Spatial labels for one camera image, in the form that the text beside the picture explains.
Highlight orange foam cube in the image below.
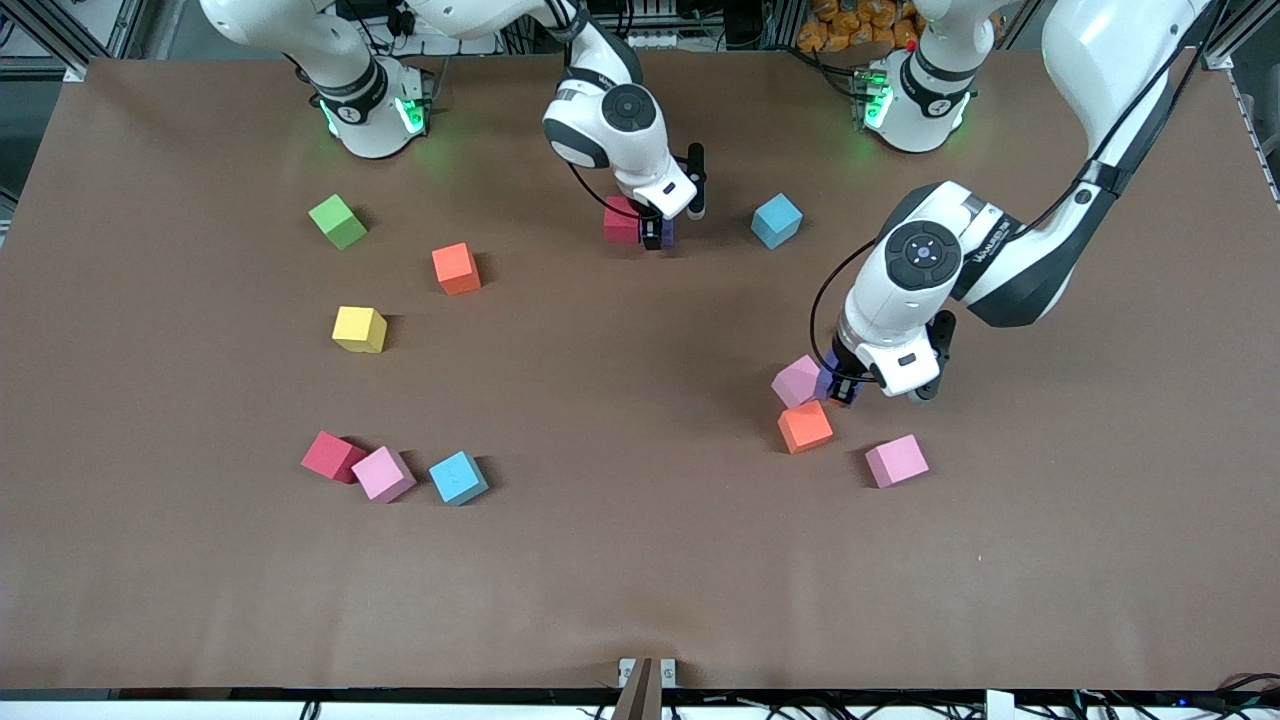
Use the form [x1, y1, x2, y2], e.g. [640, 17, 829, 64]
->
[431, 242, 483, 296]
[777, 400, 835, 456]

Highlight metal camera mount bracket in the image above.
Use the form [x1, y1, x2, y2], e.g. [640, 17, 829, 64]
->
[618, 657, 678, 720]

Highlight blue foam cube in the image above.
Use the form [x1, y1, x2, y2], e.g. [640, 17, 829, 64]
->
[751, 193, 804, 250]
[428, 450, 491, 507]

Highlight bag of orange items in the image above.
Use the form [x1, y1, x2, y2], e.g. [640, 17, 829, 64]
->
[797, 0, 926, 53]

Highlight yellow foam cube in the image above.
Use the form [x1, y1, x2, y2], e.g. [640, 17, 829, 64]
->
[331, 306, 389, 354]

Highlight pink foam cube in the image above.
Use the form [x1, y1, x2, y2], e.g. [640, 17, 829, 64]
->
[351, 446, 418, 504]
[864, 434, 930, 490]
[770, 354, 826, 411]

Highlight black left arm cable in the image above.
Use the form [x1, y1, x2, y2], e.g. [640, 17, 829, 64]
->
[809, 238, 881, 386]

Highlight black cable bundle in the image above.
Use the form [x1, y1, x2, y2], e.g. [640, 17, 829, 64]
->
[1060, 672, 1280, 720]

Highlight aluminium frame profile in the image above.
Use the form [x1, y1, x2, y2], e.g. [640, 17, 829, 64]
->
[1200, 0, 1280, 71]
[0, 0, 151, 83]

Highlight white power strip with plugs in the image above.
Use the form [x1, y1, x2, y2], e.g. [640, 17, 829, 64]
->
[385, 10, 501, 56]

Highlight green foam cube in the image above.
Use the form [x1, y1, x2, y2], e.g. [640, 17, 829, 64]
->
[308, 194, 369, 251]

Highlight metal side rail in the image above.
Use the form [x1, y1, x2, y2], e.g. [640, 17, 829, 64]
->
[1225, 68, 1280, 209]

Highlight red foam cube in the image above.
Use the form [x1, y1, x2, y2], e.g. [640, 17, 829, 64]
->
[300, 430, 369, 484]
[603, 195, 642, 246]

